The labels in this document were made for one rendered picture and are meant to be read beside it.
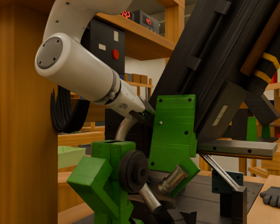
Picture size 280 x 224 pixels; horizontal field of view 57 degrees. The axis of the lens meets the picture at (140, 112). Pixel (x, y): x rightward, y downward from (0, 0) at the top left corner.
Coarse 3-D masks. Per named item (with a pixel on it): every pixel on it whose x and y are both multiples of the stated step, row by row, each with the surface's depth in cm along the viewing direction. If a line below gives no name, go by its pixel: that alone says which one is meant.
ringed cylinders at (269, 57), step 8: (272, 40) 76; (272, 48) 76; (264, 56) 77; (272, 56) 76; (264, 64) 77; (272, 64) 81; (256, 72) 78; (264, 72) 77; (272, 72) 86; (248, 80) 80; (256, 80) 78; (264, 80) 82; (248, 88) 79; (256, 88) 79; (264, 88) 91
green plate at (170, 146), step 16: (160, 96) 74; (176, 96) 71; (192, 96) 69; (160, 112) 72; (176, 112) 70; (192, 112) 67; (160, 128) 71; (176, 128) 69; (192, 128) 67; (160, 144) 70; (176, 144) 67; (192, 144) 70; (160, 160) 69; (176, 160) 66
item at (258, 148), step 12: (204, 144) 76; (216, 144) 76; (228, 144) 76; (240, 144) 76; (252, 144) 76; (264, 144) 76; (276, 144) 76; (228, 156) 72; (240, 156) 70; (252, 156) 69; (264, 156) 67
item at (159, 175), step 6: (150, 174) 72; (156, 174) 71; (162, 174) 70; (168, 174) 69; (150, 180) 71; (156, 180) 70; (162, 180) 69; (150, 186) 71; (156, 186) 69; (156, 192) 69; (132, 198) 72; (138, 198) 71; (162, 198) 68; (168, 198) 67; (174, 198) 66; (168, 204) 66; (174, 204) 66
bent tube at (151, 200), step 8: (144, 104) 68; (152, 112) 69; (128, 120) 70; (136, 120) 70; (120, 128) 70; (128, 128) 71; (120, 136) 70; (144, 184) 63; (144, 192) 62; (152, 192) 62; (144, 200) 62; (152, 200) 60; (152, 208) 60
